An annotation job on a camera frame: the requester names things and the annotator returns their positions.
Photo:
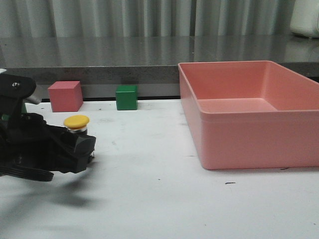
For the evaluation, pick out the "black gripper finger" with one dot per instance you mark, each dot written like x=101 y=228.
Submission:
x=74 y=147

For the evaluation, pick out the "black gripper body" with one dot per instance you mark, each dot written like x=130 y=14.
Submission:
x=28 y=145

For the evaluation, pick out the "yellow push button switch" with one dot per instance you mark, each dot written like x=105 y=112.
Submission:
x=77 y=124

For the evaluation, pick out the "green cube left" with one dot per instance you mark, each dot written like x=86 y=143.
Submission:
x=23 y=110

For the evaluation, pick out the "green cube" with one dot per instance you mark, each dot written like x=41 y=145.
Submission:
x=23 y=110
x=127 y=97

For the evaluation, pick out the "pink wooden cube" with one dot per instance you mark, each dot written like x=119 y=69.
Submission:
x=65 y=96

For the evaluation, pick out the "green cube middle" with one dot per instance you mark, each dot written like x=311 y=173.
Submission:
x=127 y=97

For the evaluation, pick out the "grey stone counter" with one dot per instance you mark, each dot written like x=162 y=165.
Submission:
x=101 y=64

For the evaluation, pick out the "pink plastic bin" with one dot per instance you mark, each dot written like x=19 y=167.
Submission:
x=250 y=114

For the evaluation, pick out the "white appliance on counter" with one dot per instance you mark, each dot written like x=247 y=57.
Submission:
x=305 y=18

